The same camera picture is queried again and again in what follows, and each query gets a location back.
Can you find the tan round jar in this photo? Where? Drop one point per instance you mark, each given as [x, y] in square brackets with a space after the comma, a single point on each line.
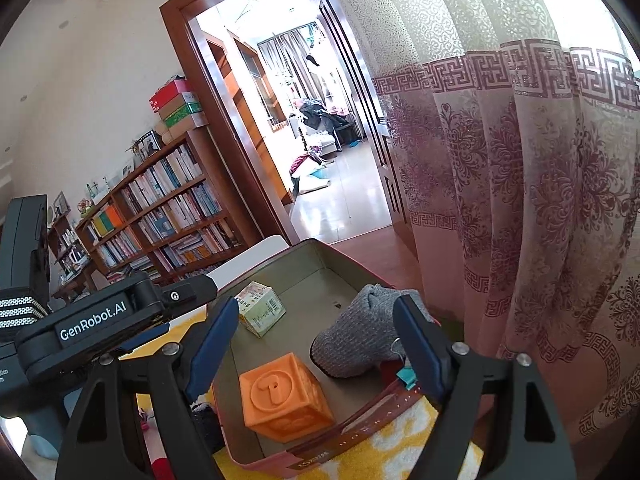
[163, 132]

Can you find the rows of books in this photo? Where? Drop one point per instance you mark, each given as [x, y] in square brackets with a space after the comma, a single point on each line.
[170, 170]

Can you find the red tin container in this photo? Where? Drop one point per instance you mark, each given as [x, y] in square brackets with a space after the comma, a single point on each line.
[300, 280]

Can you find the small green white carton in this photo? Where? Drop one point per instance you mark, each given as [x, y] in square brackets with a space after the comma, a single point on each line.
[262, 310]

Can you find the tan cardboard box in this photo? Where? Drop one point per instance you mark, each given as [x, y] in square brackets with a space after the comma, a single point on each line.
[190, 127]

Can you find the wooden door frame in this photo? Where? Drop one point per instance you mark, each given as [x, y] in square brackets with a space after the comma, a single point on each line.
[210, 90]

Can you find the patterned pink curtain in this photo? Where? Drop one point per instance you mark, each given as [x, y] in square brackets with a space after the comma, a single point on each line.
[525, 160]

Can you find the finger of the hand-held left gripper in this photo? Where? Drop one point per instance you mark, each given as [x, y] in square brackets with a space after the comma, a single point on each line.
[187, 295]
[145, 340]

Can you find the red cardboard box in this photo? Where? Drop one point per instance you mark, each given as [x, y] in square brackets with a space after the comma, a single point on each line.
[167, 92]

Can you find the clothes mannequin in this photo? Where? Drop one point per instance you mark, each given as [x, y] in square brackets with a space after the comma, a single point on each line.
[316, 80]

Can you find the grey knit sock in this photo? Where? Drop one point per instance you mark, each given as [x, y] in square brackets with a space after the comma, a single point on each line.
[350, 335]

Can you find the film strip photo frame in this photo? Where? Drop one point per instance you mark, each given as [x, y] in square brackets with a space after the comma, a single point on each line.
[147, 144]

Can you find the wooden bookshelf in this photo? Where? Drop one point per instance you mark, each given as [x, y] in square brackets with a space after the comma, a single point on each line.
[230, 195]

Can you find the wooden desk with hutch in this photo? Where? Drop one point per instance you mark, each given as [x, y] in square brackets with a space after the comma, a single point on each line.
[67, 260]

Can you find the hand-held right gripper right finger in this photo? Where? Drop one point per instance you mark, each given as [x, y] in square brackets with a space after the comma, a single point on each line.
[417, 350]

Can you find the orange rubber cube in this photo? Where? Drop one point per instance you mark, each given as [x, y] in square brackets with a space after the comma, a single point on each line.
[280, 395]

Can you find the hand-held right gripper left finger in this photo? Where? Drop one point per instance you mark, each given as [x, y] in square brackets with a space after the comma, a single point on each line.
[215, 345]

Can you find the white bag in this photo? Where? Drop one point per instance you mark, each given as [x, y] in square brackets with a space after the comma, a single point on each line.
[312, 177]

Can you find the grey window curtain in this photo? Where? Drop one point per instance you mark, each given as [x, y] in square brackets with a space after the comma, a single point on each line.
[282, 65]

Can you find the green cardboard box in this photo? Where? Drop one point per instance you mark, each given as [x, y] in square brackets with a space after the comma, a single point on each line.
[182, 117]

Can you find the small picture frame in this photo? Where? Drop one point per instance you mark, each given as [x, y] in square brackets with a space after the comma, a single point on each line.
[60, 203]

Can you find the yellow and white towel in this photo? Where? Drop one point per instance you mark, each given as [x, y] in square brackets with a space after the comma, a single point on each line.
[400, 450]

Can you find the colourful fruit decoration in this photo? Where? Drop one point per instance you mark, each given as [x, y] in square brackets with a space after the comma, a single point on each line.
[86, 208]

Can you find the pile of clothes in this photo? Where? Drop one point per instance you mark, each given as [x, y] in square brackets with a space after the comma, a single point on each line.
[320, 120]

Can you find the brown cardboard box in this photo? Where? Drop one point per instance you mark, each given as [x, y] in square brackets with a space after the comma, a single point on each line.
[172, 109]

